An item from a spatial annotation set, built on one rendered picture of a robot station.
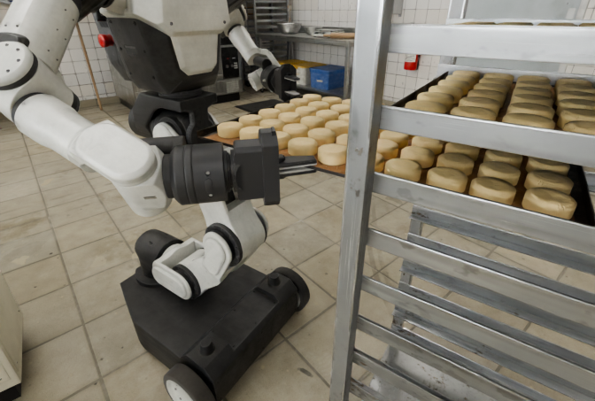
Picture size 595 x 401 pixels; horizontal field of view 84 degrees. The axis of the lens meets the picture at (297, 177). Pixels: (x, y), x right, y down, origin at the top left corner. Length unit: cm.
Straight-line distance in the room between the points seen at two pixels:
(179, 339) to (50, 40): 97
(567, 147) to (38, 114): 65
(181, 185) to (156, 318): 98
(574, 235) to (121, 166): 52
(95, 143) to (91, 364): 119
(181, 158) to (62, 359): 129
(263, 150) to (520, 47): 31
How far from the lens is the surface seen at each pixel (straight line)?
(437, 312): 54
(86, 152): 51
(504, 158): 58
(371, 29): 39
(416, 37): 41
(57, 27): 75
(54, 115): 60
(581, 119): 50
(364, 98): 40
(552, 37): 39
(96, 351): 163
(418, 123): 42
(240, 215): 100
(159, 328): 138
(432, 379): 128
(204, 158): 48
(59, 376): 163
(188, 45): 90
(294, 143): 55
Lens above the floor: 117
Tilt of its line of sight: 26 degrees down
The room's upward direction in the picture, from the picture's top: straight up
